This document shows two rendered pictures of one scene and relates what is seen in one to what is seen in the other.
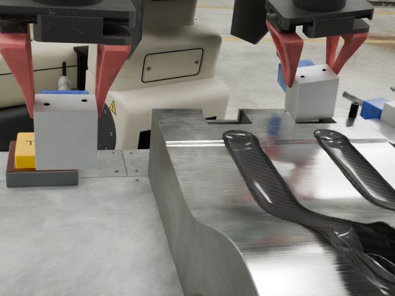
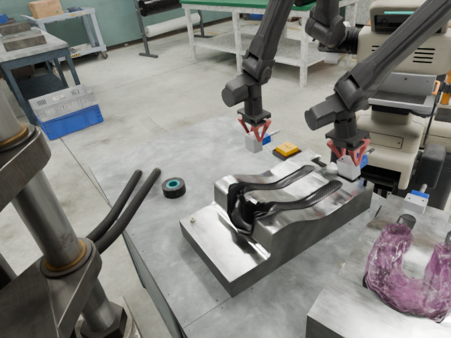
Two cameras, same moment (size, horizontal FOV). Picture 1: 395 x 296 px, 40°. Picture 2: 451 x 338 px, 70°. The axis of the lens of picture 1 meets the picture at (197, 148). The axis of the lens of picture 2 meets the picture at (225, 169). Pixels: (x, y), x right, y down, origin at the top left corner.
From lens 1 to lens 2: 0.86 m
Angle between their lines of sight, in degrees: 65
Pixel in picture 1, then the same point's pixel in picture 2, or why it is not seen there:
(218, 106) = (402, 167)
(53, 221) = (266, 166)
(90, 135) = (252, 145)
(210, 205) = (266, 175)
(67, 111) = (249, 137)
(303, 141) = (323, 180)
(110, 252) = not seen: hidden behind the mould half
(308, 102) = (341, 169)
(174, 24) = (393, 122)
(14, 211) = (264, 159)
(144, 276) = not seen: hidden behind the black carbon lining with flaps
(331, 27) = (339, 143)
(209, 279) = not seen: hidden behind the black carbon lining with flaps
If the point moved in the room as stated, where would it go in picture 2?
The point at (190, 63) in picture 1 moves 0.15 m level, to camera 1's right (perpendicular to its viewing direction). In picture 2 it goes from (394, 142) to (427, 163)
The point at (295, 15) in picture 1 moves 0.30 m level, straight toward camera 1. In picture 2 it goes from (328, 135) to (223, 151)
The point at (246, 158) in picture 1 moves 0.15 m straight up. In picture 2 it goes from (300, 174) to (302, 131)
